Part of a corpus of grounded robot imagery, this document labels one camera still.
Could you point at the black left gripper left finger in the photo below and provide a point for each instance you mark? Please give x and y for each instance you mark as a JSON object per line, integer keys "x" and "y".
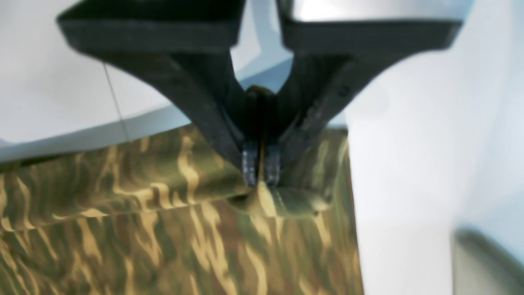
{"x": 182, "y": 49}

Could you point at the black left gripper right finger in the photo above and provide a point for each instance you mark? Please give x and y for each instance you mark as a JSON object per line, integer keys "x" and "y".
{"x": 339, "y": 47}

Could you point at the camouflage T-shirt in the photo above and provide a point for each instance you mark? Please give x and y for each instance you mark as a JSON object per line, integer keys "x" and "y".
{"x": 166, "y": 215}

